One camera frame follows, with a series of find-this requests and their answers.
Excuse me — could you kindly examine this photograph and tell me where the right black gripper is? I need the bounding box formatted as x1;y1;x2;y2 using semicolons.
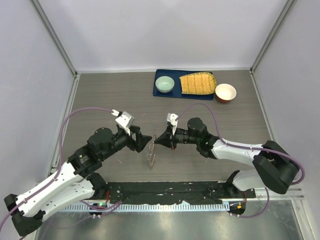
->
155;125;200;150

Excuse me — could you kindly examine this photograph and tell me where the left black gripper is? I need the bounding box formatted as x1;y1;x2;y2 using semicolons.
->
101;125;152;160

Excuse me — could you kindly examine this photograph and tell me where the metal disc with keyrings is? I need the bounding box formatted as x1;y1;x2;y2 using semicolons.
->
147;134;157;169

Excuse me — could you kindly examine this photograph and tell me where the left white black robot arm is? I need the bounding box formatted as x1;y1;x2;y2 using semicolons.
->
4;125;152;237

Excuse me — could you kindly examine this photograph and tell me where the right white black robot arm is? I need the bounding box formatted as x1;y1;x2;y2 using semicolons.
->
154;117;301;198

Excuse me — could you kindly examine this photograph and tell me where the dark blue tray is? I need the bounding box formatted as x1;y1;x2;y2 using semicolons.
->
153;69;214;101

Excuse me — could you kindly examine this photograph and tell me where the pale green bowl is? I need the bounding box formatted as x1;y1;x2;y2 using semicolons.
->
155;76;175;93

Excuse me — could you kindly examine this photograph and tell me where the yellow woven bamboo basket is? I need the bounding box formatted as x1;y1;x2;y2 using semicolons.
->
179;72;217;95

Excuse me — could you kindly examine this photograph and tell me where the brown bowl white inside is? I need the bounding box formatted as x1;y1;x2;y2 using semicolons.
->
215;83;237;103

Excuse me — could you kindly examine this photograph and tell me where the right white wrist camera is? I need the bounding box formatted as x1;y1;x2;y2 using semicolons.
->
167;113;179;129

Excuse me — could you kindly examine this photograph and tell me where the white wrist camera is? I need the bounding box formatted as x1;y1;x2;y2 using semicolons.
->
115;111;135;136
167;113;179;129

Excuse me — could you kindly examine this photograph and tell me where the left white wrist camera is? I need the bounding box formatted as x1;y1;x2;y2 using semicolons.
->
115;111;135;136

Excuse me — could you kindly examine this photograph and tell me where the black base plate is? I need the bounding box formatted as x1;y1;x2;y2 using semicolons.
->
92;181;256;205

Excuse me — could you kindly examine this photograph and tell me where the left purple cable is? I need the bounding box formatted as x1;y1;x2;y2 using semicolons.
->
0;106;123;230

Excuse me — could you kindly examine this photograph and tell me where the purple cable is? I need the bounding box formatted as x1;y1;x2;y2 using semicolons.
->
177;102;306;218
0;106;123;230

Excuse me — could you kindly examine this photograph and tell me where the slotted white cable duct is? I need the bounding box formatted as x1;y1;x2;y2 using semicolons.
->
60;201;230;213

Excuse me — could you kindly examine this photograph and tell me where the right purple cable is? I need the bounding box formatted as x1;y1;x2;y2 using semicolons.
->
177;102;306;218

